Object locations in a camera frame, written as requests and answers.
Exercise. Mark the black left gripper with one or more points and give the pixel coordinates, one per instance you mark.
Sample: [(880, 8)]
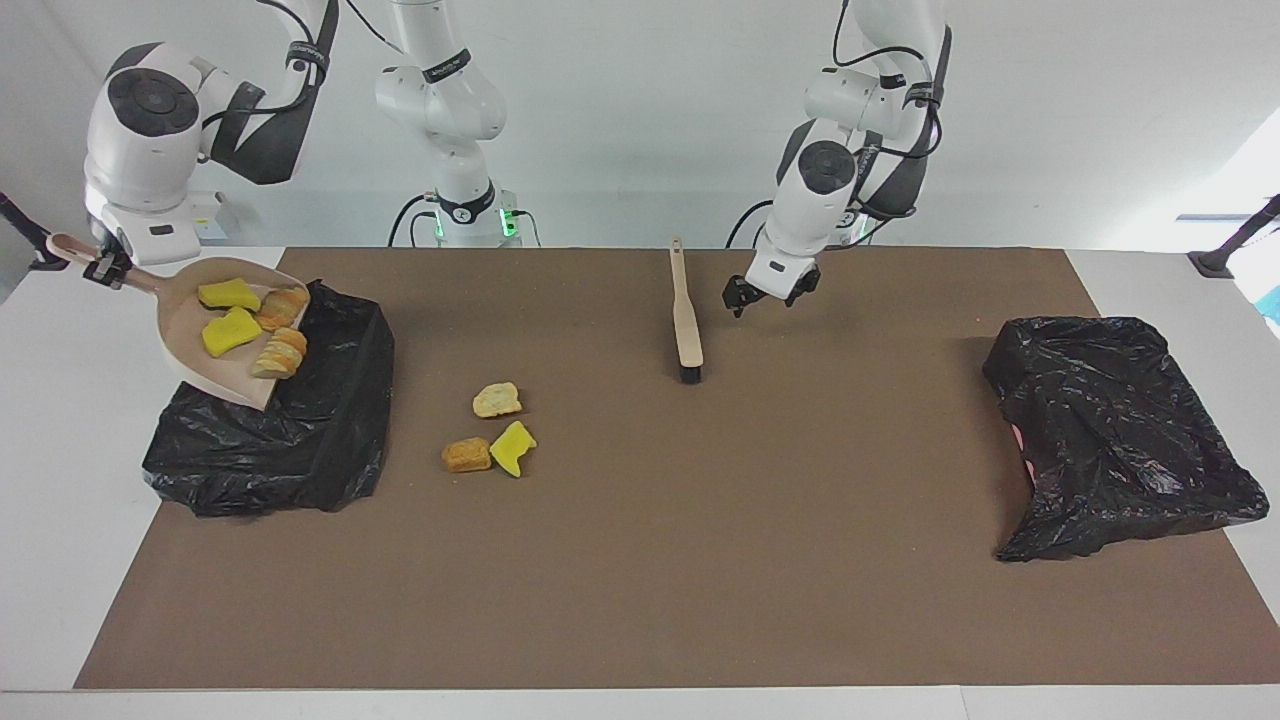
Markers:
[(770, 294)]

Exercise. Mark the brown table mat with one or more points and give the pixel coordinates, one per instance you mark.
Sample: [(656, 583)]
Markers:
[(640, 620)]

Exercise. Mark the brown round bun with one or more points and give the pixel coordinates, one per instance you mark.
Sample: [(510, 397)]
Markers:
[(467, 456)]

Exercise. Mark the croissant bread piece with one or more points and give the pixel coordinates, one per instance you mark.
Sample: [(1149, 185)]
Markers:
[(497, 400), (279, 354), (281, 307)]

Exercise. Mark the white power strip box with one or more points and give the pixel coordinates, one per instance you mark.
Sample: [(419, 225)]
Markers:
[(217, 220)]

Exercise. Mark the yellow green sponge piece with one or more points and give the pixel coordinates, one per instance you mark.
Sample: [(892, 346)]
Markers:
[(232, 332), (512, 447)]

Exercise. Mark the beige plastic dustpan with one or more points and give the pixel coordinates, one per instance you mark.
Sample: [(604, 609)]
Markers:
[(215, 375)]

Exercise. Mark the blue object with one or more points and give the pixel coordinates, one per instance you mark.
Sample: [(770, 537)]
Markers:
[(1273, 305)]

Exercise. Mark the beige hand brush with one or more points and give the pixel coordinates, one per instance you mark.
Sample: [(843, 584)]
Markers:
[(686, 330)]

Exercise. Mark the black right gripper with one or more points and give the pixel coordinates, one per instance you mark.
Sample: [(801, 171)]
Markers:
[(118, 265)]

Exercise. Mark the pink plastic bin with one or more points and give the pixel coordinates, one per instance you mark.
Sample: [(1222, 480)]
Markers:
[(1019, 434)]

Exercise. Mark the black trash bag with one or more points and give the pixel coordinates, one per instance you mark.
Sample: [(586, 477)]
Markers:
[(1120, 440), (300, 450)]

